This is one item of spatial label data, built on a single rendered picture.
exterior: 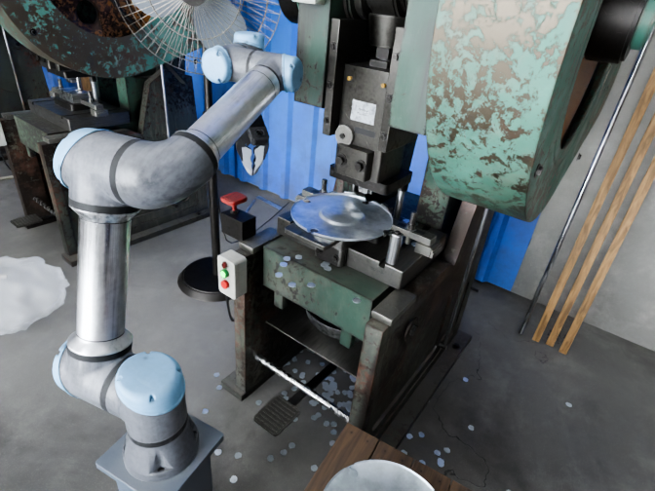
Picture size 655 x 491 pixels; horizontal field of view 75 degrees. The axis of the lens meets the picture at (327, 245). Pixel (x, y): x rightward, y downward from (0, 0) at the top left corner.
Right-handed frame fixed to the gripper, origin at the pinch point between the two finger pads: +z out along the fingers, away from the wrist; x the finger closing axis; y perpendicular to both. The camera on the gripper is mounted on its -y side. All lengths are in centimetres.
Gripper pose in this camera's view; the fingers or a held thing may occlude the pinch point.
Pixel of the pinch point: (252, 171)
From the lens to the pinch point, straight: 123.7
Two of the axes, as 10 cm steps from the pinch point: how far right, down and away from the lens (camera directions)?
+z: -0.8, 8.4, 5.4
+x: -9.2, 1.4, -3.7
